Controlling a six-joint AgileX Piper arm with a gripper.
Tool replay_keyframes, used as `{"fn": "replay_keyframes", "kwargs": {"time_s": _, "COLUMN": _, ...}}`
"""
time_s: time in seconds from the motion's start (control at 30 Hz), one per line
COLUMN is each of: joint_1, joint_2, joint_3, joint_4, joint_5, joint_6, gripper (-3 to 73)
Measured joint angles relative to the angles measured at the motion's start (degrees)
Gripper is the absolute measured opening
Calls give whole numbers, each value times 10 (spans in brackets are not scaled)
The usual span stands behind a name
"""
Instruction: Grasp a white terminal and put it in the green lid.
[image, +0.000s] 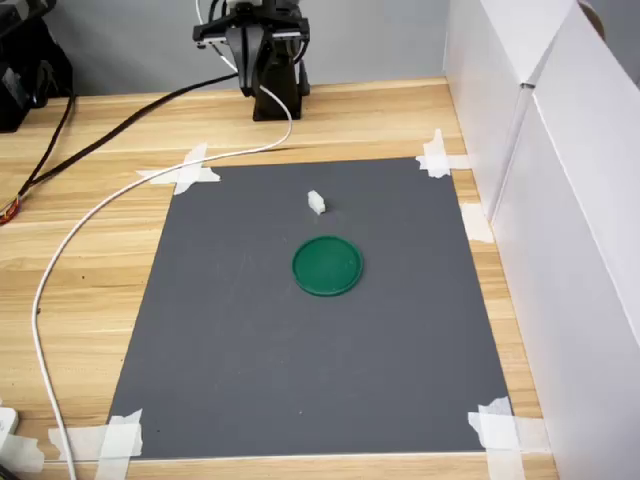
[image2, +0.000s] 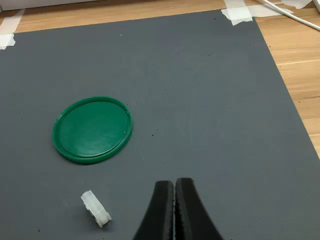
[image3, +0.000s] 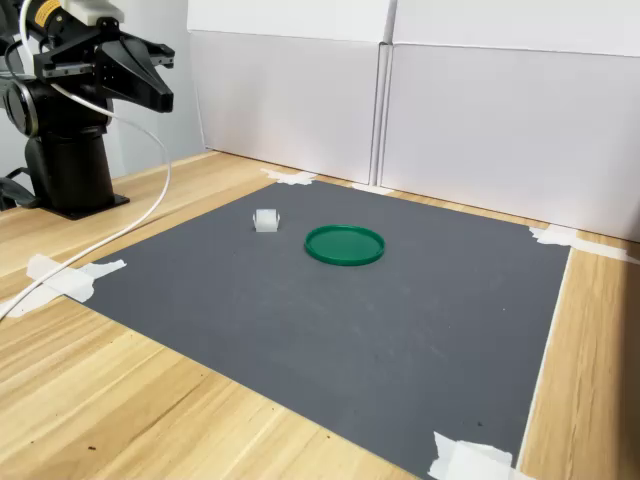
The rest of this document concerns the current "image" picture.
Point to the dark grey mat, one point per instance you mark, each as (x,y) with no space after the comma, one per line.
(250,340)

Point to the round green lid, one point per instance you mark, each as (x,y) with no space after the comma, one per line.
(327,265)

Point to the white tape piece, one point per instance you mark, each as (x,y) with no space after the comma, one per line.
(190,170)
(500,435)
(117,440)
(437,162)
(475,222)
(20,452)

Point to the small white plastic block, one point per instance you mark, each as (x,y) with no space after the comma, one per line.
(7,421)

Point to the brown round object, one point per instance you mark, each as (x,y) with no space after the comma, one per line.
(595,22)

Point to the small white plastic terminal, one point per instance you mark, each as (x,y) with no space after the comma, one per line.
(316,201)

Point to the white cardboard partition box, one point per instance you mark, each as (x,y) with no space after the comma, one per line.
(575,275)
(480,100)

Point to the black equipment box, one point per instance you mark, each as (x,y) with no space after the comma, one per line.
(30,75)

